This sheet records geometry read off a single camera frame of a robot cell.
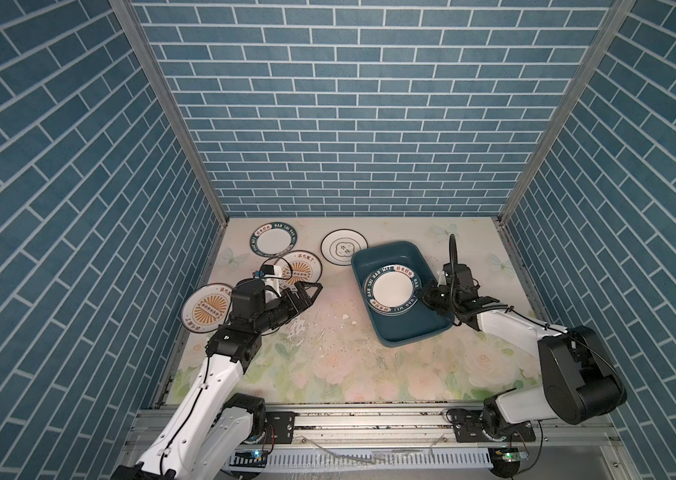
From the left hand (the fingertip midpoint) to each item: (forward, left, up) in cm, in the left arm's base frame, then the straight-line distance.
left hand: (315, 294), depth 75 cm
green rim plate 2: (+11, -23, -16) cm, 30 cm away
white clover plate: (+33, -6, -20) cm, 39 cm away
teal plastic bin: (-1, -30, -14) cm, 33 cm away
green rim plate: (+38, +21, -22) cm, 48 cm away
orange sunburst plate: (+23, +9, -20) cm, 32 cm away
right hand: (+9, -28, -12) cm, 32 cm away
